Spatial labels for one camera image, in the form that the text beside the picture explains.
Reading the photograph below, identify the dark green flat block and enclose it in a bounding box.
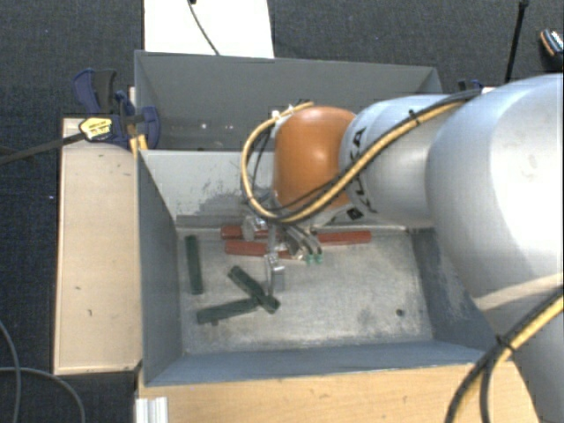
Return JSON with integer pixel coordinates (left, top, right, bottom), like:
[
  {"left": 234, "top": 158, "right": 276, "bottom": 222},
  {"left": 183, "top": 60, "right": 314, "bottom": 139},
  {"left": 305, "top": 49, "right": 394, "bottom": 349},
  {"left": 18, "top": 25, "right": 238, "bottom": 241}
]
[
  {"left": 226, "top": 265, "right": 282, "bottom": 315},
  {"left": 195, "top": 298, "right": 260, "bottom": 326},
  {"left": 184, "top": 234, "right": 205, "bottom": 296}
]

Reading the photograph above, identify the red-brown flat block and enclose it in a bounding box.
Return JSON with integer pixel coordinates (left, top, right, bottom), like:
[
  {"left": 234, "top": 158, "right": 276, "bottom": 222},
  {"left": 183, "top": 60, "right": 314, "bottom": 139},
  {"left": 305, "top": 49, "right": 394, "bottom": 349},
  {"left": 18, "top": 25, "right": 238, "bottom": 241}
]
[
  {"left": 224, "top": 240, "right": 302, "bottom": 260},
  {"left": 315, "top": 230, "right": 373, "bottom": 245},
  {"left": 219, "top": 224, "right": 271, "bottom": 241}
]

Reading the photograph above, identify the grey metal bin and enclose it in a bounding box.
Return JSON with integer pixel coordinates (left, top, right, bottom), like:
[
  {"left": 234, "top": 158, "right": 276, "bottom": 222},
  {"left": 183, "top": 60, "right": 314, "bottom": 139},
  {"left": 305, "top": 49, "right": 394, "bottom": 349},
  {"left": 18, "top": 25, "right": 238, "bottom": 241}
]
[{"left": 133, "top": 49, "right": 500, "bottom": 388}]

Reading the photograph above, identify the pale wood flat board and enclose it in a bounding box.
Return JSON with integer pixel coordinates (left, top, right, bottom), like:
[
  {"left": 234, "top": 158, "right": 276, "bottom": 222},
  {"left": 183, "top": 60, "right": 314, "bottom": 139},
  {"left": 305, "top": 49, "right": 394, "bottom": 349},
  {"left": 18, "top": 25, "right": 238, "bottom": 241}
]
[{"left": 53, "top": 117, "right": 145, "bottom": 375}]

